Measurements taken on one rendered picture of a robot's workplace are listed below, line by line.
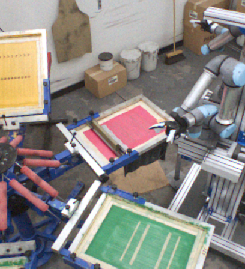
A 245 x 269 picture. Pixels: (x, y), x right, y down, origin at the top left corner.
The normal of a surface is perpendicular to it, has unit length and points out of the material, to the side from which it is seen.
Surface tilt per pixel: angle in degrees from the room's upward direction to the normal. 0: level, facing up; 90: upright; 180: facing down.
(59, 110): 0
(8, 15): 90
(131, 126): 0
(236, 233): 0
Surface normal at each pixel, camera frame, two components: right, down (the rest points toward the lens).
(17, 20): 0.57, 0.56
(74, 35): 0.10, 0.68
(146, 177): -0.03, -0.69
